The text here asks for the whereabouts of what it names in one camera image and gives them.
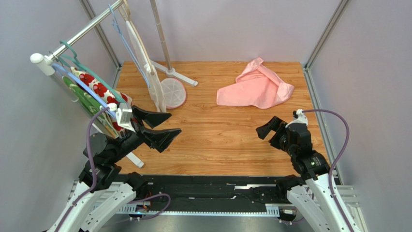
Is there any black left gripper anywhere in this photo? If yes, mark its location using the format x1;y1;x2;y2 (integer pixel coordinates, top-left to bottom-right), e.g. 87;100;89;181
110;104;182;161

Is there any pink cloth napkin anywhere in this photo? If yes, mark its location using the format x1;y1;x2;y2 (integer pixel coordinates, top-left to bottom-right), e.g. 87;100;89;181
216;57;295;109

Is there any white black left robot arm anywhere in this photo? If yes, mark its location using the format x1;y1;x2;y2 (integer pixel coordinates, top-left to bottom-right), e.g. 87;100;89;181
50;103;181;232

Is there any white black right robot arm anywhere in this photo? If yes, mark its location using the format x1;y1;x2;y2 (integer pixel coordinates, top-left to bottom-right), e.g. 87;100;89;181
256;113;360;232

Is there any beige hanger with white cloth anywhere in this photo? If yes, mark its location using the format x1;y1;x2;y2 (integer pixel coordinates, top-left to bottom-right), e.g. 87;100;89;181
119;0;167;113

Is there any red floral white cloth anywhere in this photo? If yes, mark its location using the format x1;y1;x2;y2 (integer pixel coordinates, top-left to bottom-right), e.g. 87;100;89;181
70;66;132;133

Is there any green patterned cloth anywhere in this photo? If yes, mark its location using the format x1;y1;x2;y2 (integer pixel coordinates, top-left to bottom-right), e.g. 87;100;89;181
62;76;101;116

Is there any teal plastic hanger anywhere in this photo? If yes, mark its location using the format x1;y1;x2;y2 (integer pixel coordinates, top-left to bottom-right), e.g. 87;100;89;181
59;40;126;103

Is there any blue plastic hanger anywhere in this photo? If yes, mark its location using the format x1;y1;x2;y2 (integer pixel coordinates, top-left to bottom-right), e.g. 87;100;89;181
51;62;117;119

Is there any light blue thin hanger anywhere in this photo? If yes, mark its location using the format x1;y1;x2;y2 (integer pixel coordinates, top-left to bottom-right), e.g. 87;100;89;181
108;4;151;88

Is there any metal clothes rack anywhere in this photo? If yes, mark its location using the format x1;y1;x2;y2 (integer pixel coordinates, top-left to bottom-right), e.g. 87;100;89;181
29;0;199;169

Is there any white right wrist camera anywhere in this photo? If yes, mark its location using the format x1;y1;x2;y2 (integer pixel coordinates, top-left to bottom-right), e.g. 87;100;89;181
286;109;309;128

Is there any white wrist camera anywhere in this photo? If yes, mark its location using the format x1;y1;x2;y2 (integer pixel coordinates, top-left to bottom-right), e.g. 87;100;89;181
286;109;309;128
116;103;135;132

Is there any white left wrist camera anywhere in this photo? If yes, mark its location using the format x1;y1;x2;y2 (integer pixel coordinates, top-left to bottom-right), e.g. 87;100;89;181
116;103;135;132

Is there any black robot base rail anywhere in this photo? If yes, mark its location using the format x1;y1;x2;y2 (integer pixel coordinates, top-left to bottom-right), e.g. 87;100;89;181
132;175;307;213

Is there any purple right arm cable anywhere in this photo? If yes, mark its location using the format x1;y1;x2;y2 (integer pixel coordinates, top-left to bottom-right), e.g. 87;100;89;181
279;108;356;232

